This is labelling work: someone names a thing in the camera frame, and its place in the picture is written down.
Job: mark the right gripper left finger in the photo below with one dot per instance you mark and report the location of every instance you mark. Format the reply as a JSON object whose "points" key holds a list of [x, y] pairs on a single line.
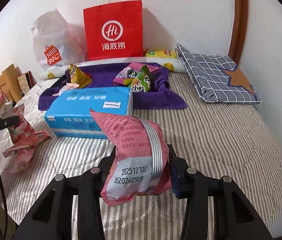
{"points": [[50, 217]]}

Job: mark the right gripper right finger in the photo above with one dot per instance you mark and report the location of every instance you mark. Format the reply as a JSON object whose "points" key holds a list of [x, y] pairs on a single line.
{"points": [[234, 215]]}

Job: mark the pink silver-striped snack bag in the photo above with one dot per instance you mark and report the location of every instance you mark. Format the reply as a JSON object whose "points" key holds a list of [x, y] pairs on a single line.
{"points": [[140, 166]]}

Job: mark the pink strawberry snack bags pile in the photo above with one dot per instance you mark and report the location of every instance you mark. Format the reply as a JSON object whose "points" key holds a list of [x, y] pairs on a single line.
{"points": [[24, 138]]}

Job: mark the wooden headboard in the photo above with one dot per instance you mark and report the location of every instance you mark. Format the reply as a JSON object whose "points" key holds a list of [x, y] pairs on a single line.
{"points": [[9, 86]]}

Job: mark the blue tissue pack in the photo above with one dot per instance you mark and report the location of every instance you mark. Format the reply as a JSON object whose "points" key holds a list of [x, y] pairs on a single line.
{"points": [[69, 115]]}

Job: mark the strawberry white snack bag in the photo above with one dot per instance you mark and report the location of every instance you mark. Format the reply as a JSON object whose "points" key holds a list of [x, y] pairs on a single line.
{"points": [[68, 86]]}

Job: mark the striped grey quilt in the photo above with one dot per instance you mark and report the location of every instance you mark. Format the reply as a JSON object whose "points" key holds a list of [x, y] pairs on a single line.
{"points": [[215, 139]]}

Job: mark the yellow triangular snack packet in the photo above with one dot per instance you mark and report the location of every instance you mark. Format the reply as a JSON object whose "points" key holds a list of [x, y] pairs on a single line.
{"points": [[78, 77]]}

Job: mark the white Miniso plastic bag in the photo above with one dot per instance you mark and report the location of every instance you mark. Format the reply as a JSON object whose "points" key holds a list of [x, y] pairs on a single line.
{"points": [[57, 43]]}

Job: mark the purple pink snack bag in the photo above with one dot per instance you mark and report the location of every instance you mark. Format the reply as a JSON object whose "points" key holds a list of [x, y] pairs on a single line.
{"points": [[125, 76]]}

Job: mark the grey checkered star cloth bag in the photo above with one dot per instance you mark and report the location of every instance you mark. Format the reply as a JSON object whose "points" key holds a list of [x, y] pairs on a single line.
{"points": [[216, 78]]}

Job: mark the green black snack packet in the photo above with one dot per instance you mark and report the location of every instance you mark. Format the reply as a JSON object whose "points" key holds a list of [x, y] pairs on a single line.
{"points": [[143, 80]]}

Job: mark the purple towel covered tray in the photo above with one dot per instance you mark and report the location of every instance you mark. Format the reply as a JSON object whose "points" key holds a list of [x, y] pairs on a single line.
{"points": [[160, 95]]}

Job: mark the red Haidilao paper bag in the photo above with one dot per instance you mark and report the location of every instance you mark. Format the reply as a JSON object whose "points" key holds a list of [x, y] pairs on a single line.
{"points": [[114, 30]]}

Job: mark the rolled fruit print mat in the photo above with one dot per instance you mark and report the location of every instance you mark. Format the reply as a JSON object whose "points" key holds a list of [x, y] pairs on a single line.
{"points": [[175, 65]]}

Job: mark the patterned picture frame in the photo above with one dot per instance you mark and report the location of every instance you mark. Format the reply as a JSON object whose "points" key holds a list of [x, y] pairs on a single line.
{"points": [[26, 82]]}

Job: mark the yellow snack bag by wall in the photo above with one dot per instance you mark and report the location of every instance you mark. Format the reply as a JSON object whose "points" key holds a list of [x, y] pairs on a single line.
{"points": [[161, 53]]}

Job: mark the brown wooden door frame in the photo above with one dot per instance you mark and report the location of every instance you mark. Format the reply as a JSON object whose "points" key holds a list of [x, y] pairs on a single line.
{"points": [[238, 30]]}

